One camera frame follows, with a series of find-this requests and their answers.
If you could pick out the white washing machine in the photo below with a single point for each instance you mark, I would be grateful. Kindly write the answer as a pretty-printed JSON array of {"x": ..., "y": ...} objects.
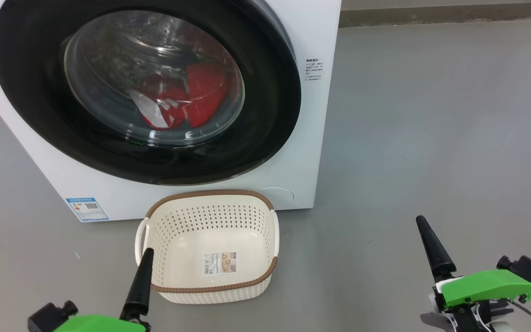
[{"x": 302, "y": 152}]

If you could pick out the cream basket with brown rim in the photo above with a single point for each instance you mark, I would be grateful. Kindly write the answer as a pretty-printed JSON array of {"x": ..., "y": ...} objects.
[{"x": 182, "y": 230}]

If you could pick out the blue energy label sticker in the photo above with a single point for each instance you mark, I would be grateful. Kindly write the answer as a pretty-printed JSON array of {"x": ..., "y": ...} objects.
[{"x": 85, "y": 210}]

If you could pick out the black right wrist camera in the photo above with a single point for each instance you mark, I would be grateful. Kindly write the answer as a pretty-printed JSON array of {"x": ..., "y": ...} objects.
[{"x": 526, "y": 269}]

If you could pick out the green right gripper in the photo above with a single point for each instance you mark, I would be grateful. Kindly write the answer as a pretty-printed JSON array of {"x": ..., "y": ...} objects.
[{"x": 482, "y": 286}]

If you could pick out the printed product label sticker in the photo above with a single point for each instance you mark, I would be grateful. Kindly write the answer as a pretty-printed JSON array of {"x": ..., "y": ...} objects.
[{"x": 219, "y": 263}]

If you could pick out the red and white garment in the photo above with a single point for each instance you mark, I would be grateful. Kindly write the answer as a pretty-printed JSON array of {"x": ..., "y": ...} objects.
[{"x": 205, "y": 92}]

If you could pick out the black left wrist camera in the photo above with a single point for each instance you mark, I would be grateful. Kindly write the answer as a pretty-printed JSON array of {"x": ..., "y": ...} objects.
[{"x": 46, "y": 318}]

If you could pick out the black round glass washer door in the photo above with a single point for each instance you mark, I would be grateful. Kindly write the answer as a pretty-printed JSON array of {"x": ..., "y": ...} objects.
[{"x": 30, "y": 92}]

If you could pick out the steel washer drum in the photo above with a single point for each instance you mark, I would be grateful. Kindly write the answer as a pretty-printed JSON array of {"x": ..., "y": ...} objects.
[{"x": 122, "y": 46}]

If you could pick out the round white filter cover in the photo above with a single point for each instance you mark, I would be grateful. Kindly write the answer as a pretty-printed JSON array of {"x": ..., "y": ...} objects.
[{"x": 277, "y": 196}]

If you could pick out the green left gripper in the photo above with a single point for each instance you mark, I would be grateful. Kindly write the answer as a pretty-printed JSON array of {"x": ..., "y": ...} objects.
[{"x": 90, "y": 325}]

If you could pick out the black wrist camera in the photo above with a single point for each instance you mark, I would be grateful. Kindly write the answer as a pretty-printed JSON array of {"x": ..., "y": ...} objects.
[
  {"x": 526, "y": 269},
  {"x": 46, "y": 318}
]

